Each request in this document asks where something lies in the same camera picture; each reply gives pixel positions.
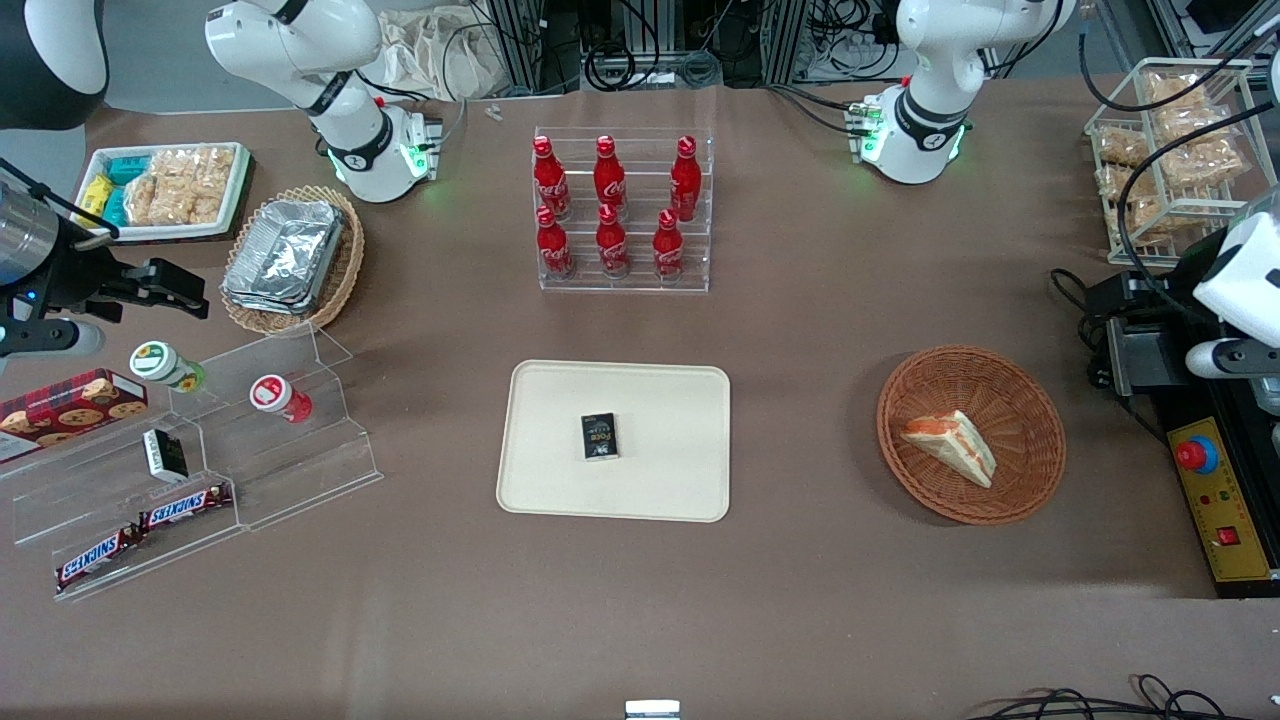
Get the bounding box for clear acrylic stepped display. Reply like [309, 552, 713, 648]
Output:
[0, 323, 385, 603]

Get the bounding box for brown wicker basket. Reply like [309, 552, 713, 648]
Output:
[876, 345, 1067, 526]

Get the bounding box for Snickers chocolate bar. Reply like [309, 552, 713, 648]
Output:
[137, 483, 234, 532]
[54, 526, 142, 593]

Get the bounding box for triangular sandwich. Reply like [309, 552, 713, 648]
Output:
[901, 410, 998, 489]

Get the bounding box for red cola bottle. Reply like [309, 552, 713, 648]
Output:
[593, 135, 629, 223]
[652, 208, 687, 283]
[533, 136, 572, 221]
[596, 204, 632, 279]
[536, 206, 577, 281]
[669, 136, 704, 223]

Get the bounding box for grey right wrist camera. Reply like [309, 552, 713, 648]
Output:
[0, 318, 106, 359]

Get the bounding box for beige plastic tray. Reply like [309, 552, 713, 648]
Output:
[496, 360, 732, 523]

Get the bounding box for black power cable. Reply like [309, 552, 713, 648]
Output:
[1049, 267, 1113, 391]

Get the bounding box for light wicker basket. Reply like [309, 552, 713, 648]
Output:
[219, 185, 366, 337]

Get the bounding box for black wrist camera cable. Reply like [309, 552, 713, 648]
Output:
[1078, 0, 1280, 321]

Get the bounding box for white cloth bag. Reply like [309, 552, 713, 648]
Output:
[378, 6, 523, 102]

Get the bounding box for white wire rack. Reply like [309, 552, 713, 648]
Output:
[1084, 57, 1280, 269]

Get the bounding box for black countertop appliance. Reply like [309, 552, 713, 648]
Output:
[1100, 300, 1280, 601]

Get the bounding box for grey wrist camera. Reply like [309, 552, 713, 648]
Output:
[1186, 338, 1280, 380]
[0, 318, 106, 359]

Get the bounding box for white rectangular snack tray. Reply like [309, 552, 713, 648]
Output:
[74, 142, 253, 244]

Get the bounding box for black floor cable bundle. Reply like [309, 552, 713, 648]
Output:
[963, 674, 1263, 720]

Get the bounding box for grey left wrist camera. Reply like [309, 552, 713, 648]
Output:
[1186, 338, 1280, 380]

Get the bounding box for red lidded drink cup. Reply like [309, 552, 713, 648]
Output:
[249, 373, 314, 424]

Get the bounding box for small black white box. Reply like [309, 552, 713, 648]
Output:
[141, 428, 190, 484]

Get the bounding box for aluminium foil container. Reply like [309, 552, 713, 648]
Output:
[221, 199, 347, 317]

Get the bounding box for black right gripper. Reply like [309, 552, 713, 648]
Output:
[40, 225, 211, 323]

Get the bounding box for clear acrylic bottle rack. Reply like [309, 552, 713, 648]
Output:
[533, 126, 717, 294]

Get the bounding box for green lidded drink cup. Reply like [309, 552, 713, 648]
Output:
[129, 340, 207, 394]

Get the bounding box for red cookie box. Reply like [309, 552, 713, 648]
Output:
[0, 368, 150, 464]

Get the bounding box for bagged rice cracker pack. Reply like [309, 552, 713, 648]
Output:
[1096, 164, 1161, 202]
[1154, 104, 1237, 151]
[1163, 139, 1248, 191]
[1109, 199, 1167, 247]
[1094, 127, 1152, 167]
[1144, 71, 1208, 111]

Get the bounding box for small black snack box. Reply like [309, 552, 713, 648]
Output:
[580, 412, 621, 462]

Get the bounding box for yellow control panel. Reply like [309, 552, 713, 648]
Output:
[1167, 416, 1277, 585]

